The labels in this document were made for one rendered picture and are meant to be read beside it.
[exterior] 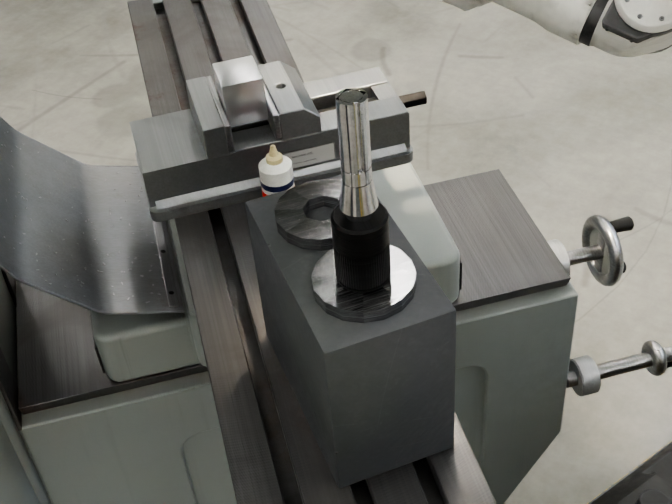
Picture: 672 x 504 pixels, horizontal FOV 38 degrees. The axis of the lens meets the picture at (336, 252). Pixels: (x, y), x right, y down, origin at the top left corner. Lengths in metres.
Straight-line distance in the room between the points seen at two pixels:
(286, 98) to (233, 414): 0.42
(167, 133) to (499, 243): 0.52
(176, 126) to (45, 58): 2.39
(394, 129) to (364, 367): 0.51
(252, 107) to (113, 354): 0.36
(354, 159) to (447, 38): 2.73
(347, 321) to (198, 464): 0.70
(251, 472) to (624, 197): 1.97
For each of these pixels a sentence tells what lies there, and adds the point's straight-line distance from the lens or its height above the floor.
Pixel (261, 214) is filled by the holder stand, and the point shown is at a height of 1.12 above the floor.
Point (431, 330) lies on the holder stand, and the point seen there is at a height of 1.11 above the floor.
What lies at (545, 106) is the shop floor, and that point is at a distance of 3.12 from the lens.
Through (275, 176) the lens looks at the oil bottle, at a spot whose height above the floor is 1.01.
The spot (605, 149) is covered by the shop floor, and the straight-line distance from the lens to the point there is 2.96.
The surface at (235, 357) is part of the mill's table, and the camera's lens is 1.06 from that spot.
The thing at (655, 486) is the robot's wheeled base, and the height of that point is 0.61.
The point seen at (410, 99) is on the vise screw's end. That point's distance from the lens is 1.33.
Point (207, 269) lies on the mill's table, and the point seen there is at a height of 0.93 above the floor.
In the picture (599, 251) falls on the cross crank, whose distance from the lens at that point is 1.62.
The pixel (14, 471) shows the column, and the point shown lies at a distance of 1.38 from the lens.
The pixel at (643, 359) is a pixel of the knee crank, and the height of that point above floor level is 0.53.
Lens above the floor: 1.71
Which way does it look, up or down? 41 degrees down
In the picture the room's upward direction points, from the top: 5 degrees counter-clockwise
